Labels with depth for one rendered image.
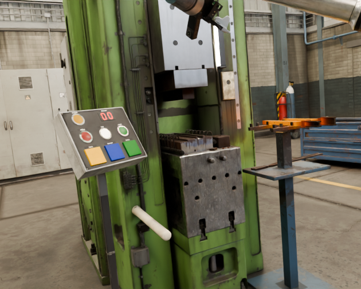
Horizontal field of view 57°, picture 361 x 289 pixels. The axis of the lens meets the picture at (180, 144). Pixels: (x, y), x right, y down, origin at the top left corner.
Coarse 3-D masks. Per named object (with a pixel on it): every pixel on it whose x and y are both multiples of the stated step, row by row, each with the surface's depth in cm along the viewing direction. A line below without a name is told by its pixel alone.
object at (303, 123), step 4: (264, 120) 205; (268, 120) 202; (272, 120) 199; (276, 120) 197; (280, 120) 194; (304, 120) 172; (308, 120) 172; (312, 120) 170; (316, 120) 168; (276, 124) 194; (284, 124) 187; (288, 124) 184; (296, 124) 178; (300, 124) 175; (304, 124) 173; (308, 124) 171; (312, 124) 168; (316, 124) 166
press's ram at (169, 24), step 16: (160, 0) 168; (160, 16) 168; (176, 16) 172; (160, 32) 169; (176, 32) 173; (208, 32) 180; (160, 48) 172; (176, 48) 173; (192, 48) 177; (208, 48) 181; (160, 64) 175; (176, 64) 174; (192, 64) 178; (208, 64) 182
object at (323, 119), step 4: (288, 120) 201; (292, 120) 198; (296, 120) 195; (300, 120) 192; (320, 120) 178; (324, 120) 177; (328, 120) 174; (332, 120) 172; (324, 124) 176; (328, 124) 174; (332, 124) 172; (336, 124) 172
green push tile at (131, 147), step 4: (132, 140) 152; (124, 144) 148; (128, 144) 150; (132, 144) 151; (136, 144) 153; (124, 148) 148; (128, 148) 149; (132, 148) 150; (136, 148) 152; (128, 152) 147; (132, 152) 149; (136, 152) 150; (140, 152) 152; (128, 156) 147; (132, 156) 149
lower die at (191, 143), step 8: (176, 136) 202; (184, 136) 196; (192, 136) 186; (208, 136) 185; (160, 144) 206; (168, 144) 194; (176, 144) 183; (184, 144) 179; (192, 144) 181; (200, 144) 183; (208, 144) 186; (192, 152) 182
